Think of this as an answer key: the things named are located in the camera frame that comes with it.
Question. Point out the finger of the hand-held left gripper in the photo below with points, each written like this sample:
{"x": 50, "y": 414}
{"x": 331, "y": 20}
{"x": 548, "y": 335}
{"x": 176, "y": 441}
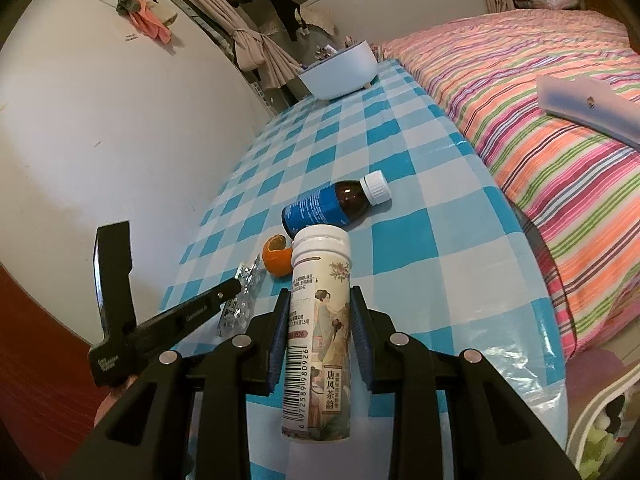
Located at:
{"x": 225, "y": 296}

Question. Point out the white illustrated cylindrical bottle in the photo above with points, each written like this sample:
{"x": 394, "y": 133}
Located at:
{"x": 320, "y": 310}

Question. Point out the orange peel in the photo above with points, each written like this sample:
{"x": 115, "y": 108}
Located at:
{"x": 277, "y": 260}

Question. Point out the pink hanging cloth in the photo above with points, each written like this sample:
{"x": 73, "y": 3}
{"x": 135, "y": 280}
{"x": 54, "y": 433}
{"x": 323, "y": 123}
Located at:
{"x": 147, "y": 20}

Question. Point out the beige tied curtain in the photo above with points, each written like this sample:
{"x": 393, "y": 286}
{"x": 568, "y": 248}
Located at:
{"x": 250, "y": 45}

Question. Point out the person's left hand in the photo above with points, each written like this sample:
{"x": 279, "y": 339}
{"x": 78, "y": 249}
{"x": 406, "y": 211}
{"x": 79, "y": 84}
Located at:
{"x": 107, "y": 405}

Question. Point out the brown bottle blue label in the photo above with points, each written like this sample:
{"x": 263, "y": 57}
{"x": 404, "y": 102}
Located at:
{"x": 320, "y": 207}

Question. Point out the white plastic bin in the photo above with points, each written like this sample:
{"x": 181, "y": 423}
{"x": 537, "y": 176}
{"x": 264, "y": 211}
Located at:
{"x": 585, "y": 410}

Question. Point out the striped pink blanket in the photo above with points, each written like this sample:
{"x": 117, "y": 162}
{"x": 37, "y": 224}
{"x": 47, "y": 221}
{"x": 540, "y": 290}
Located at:
{"x": 550, "y": 170}

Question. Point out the red door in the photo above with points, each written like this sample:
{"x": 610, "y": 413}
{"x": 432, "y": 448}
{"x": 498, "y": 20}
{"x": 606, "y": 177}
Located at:
{"x": 40, "y": 360}

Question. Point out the white round basin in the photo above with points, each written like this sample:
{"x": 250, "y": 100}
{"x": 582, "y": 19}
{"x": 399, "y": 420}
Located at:
{"x": 345, "y": 72}

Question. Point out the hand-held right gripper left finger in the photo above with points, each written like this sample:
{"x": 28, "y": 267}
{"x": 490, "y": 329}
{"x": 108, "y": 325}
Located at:
{"x": 277, "y": 345}

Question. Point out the silver blister pack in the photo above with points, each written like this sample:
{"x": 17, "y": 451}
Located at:
{"x": 245, "y": 295}

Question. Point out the black hanging garment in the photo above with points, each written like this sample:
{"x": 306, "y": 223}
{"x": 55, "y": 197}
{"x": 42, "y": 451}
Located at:
{"x": 287, "y": 5}

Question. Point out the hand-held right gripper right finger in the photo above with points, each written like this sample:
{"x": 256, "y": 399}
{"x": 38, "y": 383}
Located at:
{"x": 361, "y": 345}

